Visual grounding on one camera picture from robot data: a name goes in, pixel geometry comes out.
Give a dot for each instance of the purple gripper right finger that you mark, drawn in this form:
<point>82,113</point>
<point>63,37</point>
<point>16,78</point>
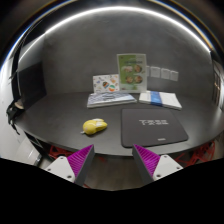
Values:
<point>152,166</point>

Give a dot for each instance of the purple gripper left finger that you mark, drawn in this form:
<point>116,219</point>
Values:
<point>73,168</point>

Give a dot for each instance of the yellow computer mouse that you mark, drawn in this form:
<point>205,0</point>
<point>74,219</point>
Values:
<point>93,126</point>

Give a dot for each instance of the black mouse pad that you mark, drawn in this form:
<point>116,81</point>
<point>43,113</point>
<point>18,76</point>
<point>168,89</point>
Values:
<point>150,127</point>

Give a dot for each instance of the white and blue book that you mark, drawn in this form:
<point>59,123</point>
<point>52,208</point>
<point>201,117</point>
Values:
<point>163,99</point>

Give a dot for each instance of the striped grey book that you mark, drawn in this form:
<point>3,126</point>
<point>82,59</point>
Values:
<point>108,99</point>

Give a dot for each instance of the white sticker card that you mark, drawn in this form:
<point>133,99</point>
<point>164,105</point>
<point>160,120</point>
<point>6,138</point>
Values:
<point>106,83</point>

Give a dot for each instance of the dark monitor panel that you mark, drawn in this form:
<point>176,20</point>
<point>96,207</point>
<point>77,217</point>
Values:
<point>31,85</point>

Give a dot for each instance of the green picture book upright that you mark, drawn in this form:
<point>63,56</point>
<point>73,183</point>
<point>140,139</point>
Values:
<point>132,70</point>

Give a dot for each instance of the red table frame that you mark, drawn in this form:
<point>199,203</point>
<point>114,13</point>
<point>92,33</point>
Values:
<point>204,153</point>

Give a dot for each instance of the white wall socket row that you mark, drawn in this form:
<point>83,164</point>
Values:
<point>156,72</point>

